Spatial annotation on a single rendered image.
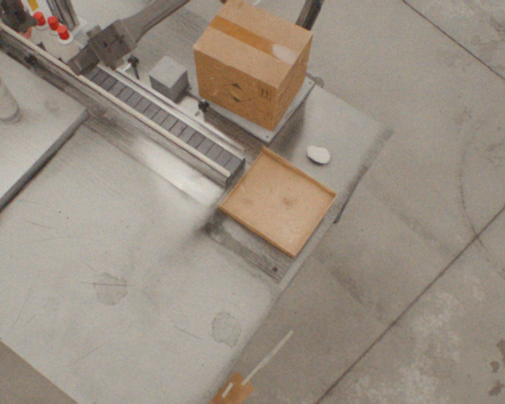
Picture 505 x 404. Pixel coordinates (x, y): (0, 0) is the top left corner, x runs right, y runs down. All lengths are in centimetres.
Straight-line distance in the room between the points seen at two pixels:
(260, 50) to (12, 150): 88
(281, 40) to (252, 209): 55
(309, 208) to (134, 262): 59
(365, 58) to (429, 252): 113
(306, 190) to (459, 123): 146
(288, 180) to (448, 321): 119
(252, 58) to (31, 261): 94
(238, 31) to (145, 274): 82
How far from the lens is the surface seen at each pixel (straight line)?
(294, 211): 188
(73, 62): 187
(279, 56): 182
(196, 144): 192
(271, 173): 192
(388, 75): 324
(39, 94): 213
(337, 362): 263
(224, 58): 181
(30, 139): 205
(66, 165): 202
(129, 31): 141
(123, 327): 180
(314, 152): 195
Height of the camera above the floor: 257
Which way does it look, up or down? 68 degrees down
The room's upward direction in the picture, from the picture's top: 4 degrees clockwise
